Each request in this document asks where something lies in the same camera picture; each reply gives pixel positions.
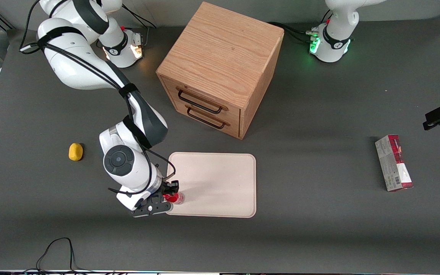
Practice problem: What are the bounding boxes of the white rectangular tray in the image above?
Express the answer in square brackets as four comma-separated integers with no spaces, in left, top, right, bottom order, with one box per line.
[165,152,257,218]

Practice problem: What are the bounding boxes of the yellow lemon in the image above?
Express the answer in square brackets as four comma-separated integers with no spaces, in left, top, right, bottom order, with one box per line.
[68,143,84,161]

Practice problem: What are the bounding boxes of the wooden lower drawer front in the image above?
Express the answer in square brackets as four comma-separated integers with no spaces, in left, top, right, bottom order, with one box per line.
[172,100,241,139]

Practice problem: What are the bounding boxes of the wooden drawer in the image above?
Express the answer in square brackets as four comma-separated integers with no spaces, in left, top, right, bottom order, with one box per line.
[163,76,242,122]
[172,100,241,139]

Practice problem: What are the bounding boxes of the wooden upper drawer front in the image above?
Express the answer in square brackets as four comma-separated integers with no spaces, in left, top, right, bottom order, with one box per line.
[163,76,242,122]

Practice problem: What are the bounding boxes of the wooden drawer cabinet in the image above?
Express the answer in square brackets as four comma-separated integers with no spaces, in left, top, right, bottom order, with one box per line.
[156,2,285,140]

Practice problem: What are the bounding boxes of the grey and red carton box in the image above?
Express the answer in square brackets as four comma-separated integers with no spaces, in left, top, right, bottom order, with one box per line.
[375,134,414,192]

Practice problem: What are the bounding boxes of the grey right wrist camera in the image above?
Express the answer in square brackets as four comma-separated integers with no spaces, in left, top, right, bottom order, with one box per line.
[130,201,173,218]

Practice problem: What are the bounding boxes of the black lower drawer handle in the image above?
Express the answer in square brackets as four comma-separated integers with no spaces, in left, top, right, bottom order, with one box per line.
[186,106,231,129]

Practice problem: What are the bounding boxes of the black drawer handle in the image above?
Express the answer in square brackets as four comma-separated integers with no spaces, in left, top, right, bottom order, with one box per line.
[186,106,231,129]
[176,87,229,115]

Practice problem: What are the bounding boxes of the black looped cable at table edge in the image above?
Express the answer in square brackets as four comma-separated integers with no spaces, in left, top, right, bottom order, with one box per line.
[24,237,104,274]

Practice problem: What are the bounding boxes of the black upper drawer handle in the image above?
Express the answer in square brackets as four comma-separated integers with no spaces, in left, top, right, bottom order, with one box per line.
[176,87,229,115]

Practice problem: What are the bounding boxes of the black cable along right arm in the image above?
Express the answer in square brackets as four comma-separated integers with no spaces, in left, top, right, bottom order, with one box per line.
[19,0,177,196]

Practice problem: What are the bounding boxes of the black cable at right arm base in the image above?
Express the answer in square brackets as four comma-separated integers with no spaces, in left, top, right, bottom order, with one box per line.
[122,3,157,29]

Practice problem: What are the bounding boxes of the black cable at arm base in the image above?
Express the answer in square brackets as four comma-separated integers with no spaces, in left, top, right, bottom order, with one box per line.
[269,21,317,43]
[122,3,157,29]

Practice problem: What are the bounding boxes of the black cable at left arm base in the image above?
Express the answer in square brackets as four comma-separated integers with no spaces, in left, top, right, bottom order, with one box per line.
[269,21,317,43]

